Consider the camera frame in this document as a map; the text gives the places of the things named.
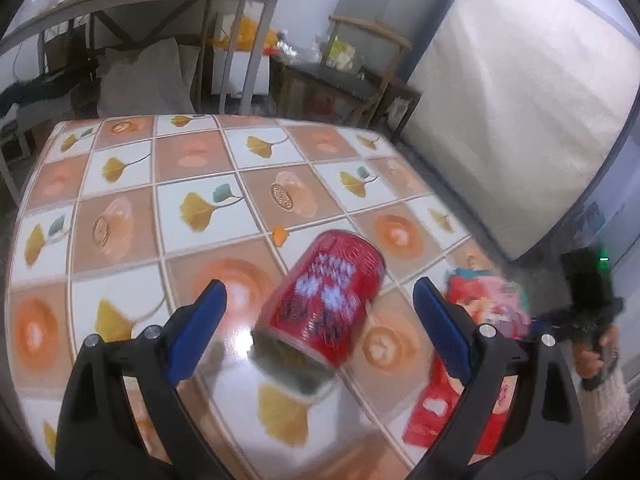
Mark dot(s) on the person's right hand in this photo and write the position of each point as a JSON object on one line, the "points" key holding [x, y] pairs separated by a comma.
{"points": [[587, 360]]}

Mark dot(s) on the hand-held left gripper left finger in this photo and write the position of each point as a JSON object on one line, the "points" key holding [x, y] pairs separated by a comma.
{"points": [[197, 340]]}

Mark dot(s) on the dark cloth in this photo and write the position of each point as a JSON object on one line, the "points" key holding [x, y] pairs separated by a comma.
{"points": [[35, 92]]}

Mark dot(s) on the red can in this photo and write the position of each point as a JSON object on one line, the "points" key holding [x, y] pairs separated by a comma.
{"points": [[320, 305]]}

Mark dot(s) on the tile pattern tablecloth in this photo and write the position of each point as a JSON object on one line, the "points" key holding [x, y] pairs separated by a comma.
{"points": [[200, 170]]}

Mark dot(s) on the red snack packet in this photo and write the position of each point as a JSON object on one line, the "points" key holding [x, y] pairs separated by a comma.
{"points": [[490, 300]]}

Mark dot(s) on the white mattress with blue trim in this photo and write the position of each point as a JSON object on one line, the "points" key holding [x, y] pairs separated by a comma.
{"points": [[510, 110]]}

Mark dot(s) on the green white carton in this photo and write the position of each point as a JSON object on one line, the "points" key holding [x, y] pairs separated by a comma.
{"points": [[340, 55]]}

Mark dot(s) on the white cabinet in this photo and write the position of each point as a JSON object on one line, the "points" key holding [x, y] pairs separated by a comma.
{"points": [[240, 80]]}

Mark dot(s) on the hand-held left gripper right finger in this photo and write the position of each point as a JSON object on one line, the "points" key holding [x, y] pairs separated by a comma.
{"points": [[442, 337]]}

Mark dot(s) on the person's right forearm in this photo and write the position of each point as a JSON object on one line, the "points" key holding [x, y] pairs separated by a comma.
{"points": [[610, 410]]}

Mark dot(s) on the dark wooden side table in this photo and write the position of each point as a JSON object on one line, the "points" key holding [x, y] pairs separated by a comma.
{"points": [[340, 77]]}

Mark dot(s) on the grey refrigerator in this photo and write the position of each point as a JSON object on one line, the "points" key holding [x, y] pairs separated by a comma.
{"points": [[400, 0]]}

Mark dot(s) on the orange peel piece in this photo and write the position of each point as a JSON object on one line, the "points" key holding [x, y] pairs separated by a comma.
{"points": [[280, 236]]}

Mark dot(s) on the light wooden chair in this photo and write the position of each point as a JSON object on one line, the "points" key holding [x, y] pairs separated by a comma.
{"points": [[380, 31]]}

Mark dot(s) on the grey sack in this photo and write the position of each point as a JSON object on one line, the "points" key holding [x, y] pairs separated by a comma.
{"points": [[145, 80]]}

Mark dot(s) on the yellow plastic bag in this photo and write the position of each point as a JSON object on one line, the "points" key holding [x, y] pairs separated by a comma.
{"points": [[247, 35]]}

